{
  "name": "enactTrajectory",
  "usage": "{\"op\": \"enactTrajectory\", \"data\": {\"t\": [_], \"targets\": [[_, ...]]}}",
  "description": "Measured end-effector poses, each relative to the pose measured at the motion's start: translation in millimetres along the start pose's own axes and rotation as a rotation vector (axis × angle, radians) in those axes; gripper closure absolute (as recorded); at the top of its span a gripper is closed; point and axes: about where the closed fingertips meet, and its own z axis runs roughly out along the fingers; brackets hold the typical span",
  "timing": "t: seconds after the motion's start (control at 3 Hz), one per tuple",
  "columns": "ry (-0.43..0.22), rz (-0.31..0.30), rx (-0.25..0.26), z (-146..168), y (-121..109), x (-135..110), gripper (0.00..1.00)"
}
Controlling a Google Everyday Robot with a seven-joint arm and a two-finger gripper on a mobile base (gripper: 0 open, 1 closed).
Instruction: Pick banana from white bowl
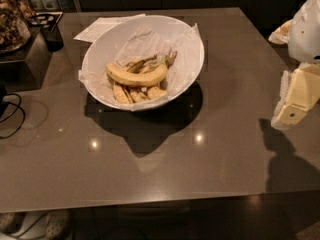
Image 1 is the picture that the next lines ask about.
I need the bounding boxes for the black cup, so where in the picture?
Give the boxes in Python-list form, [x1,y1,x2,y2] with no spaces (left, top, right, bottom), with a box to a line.
[39,13,64,52]

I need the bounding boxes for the black cable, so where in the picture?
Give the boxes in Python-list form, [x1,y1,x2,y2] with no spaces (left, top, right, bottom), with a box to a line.
[0,92,27,140]

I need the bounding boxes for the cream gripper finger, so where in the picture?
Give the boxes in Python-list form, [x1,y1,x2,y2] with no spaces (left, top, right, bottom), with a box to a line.
[271,63,320,130]

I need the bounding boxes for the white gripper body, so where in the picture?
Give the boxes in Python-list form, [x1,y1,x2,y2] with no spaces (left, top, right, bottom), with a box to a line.
[288,0,320,64]

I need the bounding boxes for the dark box stand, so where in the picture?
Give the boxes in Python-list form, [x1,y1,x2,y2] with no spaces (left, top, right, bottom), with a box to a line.
[0,27,52,92]

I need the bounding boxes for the yellow top banana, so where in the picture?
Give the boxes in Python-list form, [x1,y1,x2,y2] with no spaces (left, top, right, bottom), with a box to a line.
[106,63,168,87]

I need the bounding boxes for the white bowl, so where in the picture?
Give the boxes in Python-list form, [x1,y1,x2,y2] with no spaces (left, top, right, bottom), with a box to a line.
[80,14,206,112]

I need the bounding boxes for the glass jar with snacks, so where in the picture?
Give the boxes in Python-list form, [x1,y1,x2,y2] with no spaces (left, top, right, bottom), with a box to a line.
[0,0,31,54]

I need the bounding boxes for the white paper sheet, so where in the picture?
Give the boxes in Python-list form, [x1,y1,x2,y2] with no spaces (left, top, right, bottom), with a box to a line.
[74,14,145,43]

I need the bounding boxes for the white crocs shoes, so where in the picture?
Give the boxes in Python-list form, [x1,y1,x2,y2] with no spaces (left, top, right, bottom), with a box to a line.
[0,210,72,240]

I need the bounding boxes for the white paper bowl liner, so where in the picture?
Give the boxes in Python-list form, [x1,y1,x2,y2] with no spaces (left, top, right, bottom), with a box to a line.
[77,23,202,112]

